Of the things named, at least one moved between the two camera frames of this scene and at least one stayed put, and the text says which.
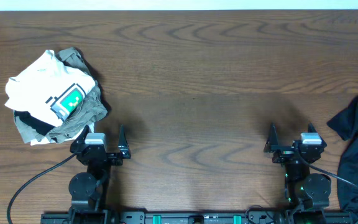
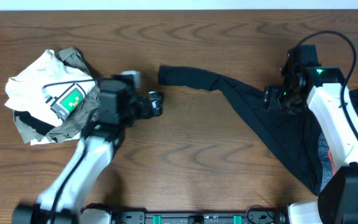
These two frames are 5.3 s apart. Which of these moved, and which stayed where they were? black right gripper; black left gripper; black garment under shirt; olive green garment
Moved: black left gripper; black right gripper
Stayed: black garment under shirt; olive green garment
